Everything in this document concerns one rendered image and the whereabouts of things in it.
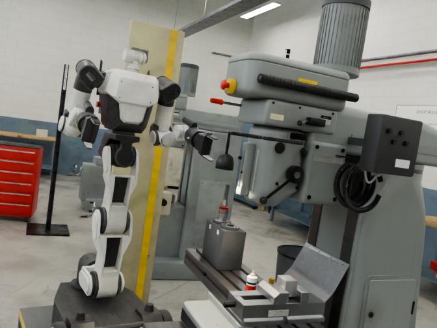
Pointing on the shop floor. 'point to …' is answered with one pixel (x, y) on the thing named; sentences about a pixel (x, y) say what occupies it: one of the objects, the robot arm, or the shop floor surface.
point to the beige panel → (148, 158)
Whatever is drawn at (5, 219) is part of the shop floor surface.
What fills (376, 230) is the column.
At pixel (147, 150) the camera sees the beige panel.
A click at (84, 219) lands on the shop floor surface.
